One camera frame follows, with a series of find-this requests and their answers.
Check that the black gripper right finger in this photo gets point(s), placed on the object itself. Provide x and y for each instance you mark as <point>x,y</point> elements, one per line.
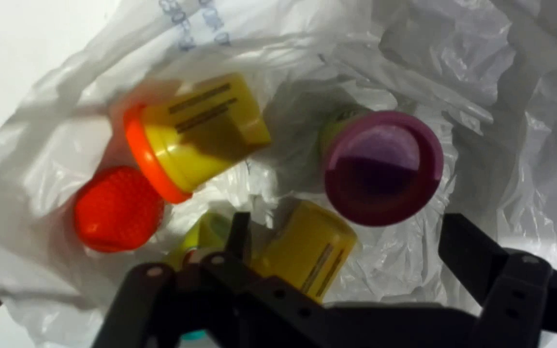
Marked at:
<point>522,302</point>

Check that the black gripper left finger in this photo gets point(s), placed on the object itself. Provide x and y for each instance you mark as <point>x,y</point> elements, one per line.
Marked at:
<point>226,302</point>

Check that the white plastic bag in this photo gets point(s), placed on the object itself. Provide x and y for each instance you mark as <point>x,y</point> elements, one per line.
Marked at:
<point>419,59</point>

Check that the green plastic cup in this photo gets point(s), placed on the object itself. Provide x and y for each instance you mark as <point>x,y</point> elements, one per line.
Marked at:
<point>307,252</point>

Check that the orange round toy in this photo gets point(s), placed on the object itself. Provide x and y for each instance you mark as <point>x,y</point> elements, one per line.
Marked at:
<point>116,209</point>

